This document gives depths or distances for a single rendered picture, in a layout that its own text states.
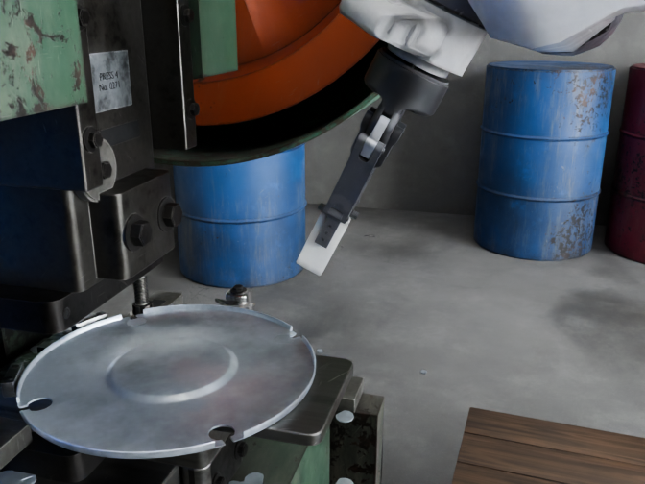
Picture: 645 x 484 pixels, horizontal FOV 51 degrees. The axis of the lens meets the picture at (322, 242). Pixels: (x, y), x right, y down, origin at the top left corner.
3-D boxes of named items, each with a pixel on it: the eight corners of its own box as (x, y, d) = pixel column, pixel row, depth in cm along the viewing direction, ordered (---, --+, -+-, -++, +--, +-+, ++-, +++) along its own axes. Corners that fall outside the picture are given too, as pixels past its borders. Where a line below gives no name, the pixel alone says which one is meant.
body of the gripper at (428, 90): (450, 85, 59) (399, 177, 62) (454, 76, 67) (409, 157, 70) (374, 45, 59) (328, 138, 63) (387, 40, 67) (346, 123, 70)
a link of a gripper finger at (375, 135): (407, 107, 63) (401, 113, 58) (381, 155, 65) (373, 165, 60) (385, 94, 64) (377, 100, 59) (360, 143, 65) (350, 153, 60)
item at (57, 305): (170, 278, 77) (166, 232, 75) (62, 362, 59) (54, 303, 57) (48, 265, 81) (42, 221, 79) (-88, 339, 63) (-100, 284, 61)
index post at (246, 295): (255, 350, 88) (252, 282, 85) (247, 361, 85) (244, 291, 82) (235, 348, 89) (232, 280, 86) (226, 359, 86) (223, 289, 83)
